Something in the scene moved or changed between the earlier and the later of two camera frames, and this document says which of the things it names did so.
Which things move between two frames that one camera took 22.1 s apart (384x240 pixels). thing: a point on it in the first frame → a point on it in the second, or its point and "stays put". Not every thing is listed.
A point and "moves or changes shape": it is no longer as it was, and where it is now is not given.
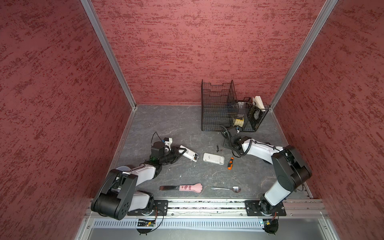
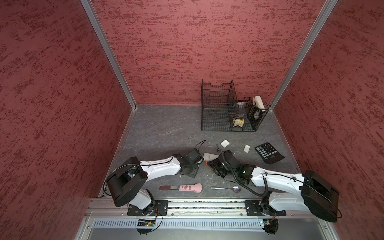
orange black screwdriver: (230, 165) moves or changes shape
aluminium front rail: (230, 208) stays put
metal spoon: (235, 189) stays put
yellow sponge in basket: (239, 122) stays put
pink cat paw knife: (197, 187) stays put
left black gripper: (176, 153) → (193, 174)
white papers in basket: (257, 101) stays put
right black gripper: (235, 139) → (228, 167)
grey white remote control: (213, 158) stays put
